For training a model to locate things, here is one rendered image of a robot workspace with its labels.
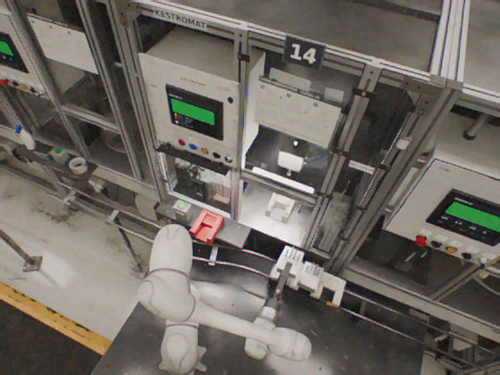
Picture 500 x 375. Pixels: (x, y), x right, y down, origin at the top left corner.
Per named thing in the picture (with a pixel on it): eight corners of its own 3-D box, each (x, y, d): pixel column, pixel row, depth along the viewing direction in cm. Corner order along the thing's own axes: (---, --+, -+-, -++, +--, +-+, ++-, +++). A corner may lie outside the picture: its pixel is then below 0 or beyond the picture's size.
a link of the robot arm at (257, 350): (262, 324, 159) (286, 331, 150) (248, 357, 151) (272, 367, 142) (250, 313, 152) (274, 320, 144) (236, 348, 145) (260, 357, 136)
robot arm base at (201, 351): (196, 389, 165) (195, 387, 160) (157, 368, 169) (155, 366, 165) (214, 352, 175) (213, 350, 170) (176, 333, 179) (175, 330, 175)
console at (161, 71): (154, 143, 165) (133, 56, 128) (184, 108, 181) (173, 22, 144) (233, 172, 156) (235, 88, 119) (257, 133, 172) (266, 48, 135)
